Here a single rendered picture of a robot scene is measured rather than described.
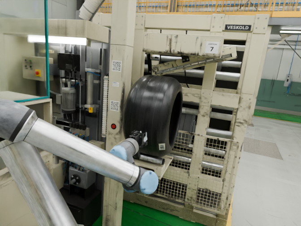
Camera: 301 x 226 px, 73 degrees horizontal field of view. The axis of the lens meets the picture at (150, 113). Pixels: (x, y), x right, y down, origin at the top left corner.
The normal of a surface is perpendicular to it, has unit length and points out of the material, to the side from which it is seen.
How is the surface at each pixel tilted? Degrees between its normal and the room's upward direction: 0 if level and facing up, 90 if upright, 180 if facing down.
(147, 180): 71
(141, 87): 41
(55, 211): 64
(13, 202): 90
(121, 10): 90
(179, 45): 90
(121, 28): 90
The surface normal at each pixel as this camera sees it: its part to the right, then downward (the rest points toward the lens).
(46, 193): 0.70, -0.23
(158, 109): -0.01, -0.14
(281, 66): -0.40, 0.18
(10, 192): 0.94, 0.16
